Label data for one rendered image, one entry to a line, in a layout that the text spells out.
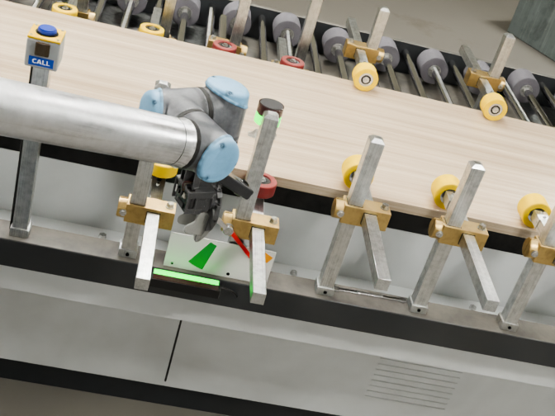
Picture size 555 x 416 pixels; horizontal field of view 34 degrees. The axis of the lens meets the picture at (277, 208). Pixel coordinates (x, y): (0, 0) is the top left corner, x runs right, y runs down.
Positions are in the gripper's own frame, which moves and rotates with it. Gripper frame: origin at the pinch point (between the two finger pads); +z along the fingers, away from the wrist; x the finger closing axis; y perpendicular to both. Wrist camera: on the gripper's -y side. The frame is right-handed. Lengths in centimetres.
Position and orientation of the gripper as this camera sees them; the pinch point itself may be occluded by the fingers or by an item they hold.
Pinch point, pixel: (200, 235)
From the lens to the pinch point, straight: 197.4
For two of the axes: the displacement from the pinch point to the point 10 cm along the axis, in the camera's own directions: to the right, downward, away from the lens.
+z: -2.5, 8.2, 5.1
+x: 4.5, 5.6, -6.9
